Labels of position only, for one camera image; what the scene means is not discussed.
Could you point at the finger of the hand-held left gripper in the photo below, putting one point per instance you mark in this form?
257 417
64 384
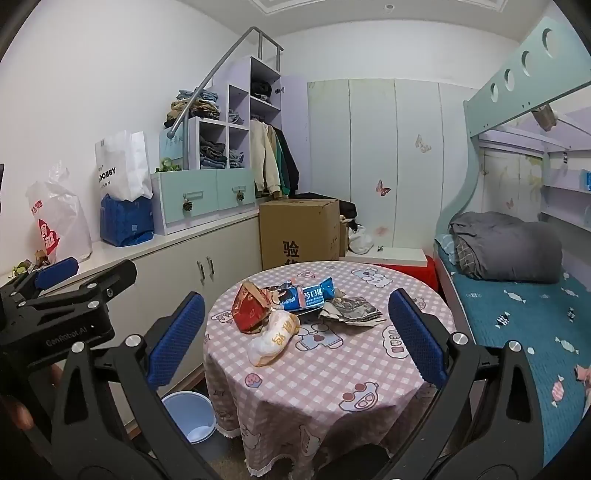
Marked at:
57 270
92 286

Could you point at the plaid blanket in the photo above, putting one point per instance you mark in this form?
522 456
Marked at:
465 256

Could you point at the grey metal handrail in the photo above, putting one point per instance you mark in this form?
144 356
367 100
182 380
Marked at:
184 113

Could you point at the light blue pillow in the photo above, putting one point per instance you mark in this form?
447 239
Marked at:
445 247

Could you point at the red plastic stool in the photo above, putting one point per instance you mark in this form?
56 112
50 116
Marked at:
427 274

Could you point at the black hanging jacket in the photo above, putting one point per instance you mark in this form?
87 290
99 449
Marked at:
292 166

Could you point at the brown hanging pouch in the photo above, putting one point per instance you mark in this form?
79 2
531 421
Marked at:
545 117

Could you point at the mint bunk bed frame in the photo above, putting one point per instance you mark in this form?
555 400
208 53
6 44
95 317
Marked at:
480 115

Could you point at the blue plastic bin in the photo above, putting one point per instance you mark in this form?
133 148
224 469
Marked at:
194 415

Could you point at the pink butterfly sticker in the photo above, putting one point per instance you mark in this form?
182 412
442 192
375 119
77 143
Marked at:
383 188

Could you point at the white orange plastic bag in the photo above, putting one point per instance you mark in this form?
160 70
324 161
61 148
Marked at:
272 341

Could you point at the green hanging jacket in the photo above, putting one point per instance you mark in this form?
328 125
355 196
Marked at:
282 161

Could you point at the black folded clothes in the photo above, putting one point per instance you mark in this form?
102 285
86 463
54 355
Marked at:
262 91

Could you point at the large cardboard box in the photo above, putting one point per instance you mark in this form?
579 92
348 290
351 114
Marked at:
300 230

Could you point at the green plant ornament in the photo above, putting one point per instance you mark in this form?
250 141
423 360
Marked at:
168 164

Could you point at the white low cabinet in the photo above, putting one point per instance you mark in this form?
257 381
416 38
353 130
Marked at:
161 277

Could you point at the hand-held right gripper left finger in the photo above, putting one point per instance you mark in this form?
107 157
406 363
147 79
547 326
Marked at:
178 337

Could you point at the dark folded clothes stack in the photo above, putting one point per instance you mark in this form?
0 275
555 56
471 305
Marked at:
213 156

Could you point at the grey paper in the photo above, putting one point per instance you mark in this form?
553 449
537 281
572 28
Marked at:
355 309

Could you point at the grey duvet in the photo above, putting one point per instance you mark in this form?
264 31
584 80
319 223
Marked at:
508 249

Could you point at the mint drawer shelf unit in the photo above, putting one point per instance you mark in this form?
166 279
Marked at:
295 138

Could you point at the white board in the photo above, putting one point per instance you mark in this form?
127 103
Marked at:
397 256

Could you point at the person's left hand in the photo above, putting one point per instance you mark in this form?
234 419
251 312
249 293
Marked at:
16 413

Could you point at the beige butterfly sticker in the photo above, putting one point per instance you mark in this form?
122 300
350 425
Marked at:
423 144

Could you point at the pale pink flower sticker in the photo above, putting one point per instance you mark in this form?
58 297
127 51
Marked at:
382 231

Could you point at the pink checked bear tablecloth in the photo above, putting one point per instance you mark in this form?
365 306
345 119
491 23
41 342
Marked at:
369 369

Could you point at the red paper snack wrapper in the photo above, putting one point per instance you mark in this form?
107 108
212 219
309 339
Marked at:
247 309

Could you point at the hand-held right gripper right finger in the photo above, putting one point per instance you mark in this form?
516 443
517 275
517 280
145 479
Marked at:
415 337

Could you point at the teal candy print bedsheet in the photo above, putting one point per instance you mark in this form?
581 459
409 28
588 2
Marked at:
531 332

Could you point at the blue snack packet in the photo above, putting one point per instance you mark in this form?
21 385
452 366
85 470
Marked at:
309 295

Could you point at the blue patterned bag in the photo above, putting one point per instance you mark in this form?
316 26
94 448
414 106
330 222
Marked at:
124 221

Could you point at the folded clothes pile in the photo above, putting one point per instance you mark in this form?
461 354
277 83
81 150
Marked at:
198 106

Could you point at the clear red print plastic bag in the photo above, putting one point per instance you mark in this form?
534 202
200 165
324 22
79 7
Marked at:
60 217

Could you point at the black clothes heap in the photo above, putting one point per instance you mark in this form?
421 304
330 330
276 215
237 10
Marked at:
348 210

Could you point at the pale green wardrobe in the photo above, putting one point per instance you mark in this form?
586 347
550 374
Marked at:
369 138

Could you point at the small blue box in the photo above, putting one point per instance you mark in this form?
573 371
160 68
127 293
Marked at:
587 181

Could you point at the white paper bag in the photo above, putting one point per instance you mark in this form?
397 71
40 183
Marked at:
120 157

